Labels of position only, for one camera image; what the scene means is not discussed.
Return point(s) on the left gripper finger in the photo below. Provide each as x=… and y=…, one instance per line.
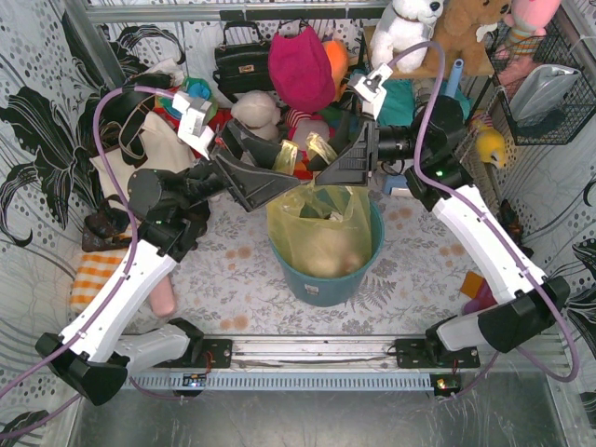
x=246, y=153
x=260, y=186

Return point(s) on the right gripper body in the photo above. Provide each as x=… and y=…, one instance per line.
x=371, y=145

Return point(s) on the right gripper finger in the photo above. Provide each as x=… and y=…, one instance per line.
x=322, y=152
x=350, y=167

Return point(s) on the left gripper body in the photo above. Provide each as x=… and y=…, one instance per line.
x=223, y=155

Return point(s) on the yellow trash bag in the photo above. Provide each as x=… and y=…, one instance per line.
x=322, y=231

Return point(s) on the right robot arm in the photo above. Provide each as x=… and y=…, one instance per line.
x=526, y=300

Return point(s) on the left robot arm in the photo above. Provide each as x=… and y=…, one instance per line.
x=93, y=355

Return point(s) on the colorful patterned bag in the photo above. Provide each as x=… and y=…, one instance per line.
x=195, y=88

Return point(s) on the magenta fuzzy bag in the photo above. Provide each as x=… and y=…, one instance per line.
x=300, y=71

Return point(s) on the teal trash bin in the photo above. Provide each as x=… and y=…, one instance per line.
x=328, y=292

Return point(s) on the brown patterned bag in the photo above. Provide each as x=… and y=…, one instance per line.
x=105, y=230

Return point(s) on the rainbow striped cloth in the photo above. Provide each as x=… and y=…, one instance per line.
x=332, y=117

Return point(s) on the red cloth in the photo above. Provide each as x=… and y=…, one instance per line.
x=217, y=122

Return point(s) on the teal folded cloth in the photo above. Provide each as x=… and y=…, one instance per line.
x=403, y=102

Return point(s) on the white lamb plush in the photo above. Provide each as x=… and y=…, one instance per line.
x=258, y=112

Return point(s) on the pink pig plush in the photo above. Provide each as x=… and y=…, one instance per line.
x=301, y=124

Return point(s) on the orange plush toy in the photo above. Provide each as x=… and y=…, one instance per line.
x=339, y=61

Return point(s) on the black leather handbag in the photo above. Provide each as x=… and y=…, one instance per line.
x=242, y=68

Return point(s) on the white husky plush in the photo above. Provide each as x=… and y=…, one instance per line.
x=404, y=23

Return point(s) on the yellow duck plush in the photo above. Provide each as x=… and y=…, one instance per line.
x=490, y=144

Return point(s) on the brown dog plush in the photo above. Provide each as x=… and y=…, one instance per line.
x=456, y=30

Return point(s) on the pink cylinder toy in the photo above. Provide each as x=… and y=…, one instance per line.
x=162, y=299

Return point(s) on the silver pouch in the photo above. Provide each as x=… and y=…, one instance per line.
x=542, y=90

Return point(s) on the purple orange toy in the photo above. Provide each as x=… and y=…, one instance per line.
x=478, y=292

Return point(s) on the orange checkered towel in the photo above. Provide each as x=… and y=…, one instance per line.
x=92, y=274

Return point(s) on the pink plush toy top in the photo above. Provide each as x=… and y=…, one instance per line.
x=527, y=21

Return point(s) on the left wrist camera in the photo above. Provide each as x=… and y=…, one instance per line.
x=194, y=127

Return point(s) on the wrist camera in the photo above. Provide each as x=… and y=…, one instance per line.
x=370, y=89
x=194, y=127

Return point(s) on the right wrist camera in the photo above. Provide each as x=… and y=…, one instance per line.
x=370, y=89

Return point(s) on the black wire basket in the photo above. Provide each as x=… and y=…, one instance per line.
x=560, y=125

